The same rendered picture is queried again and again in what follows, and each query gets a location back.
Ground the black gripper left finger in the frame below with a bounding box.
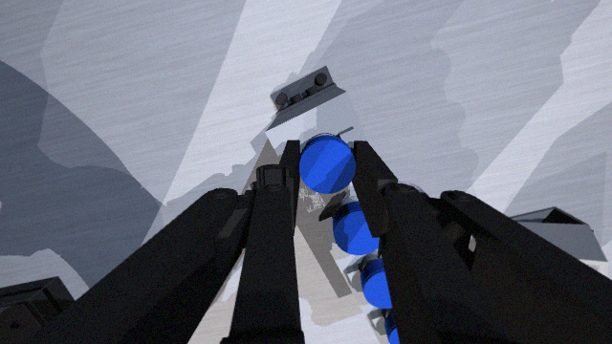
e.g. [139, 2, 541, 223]
[24, 140, 305, 344]

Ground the white key panel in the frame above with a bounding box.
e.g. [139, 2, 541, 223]
[510, 206, 608, 277]

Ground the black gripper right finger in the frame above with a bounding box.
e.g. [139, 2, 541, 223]
[352, 140, 612, 344]

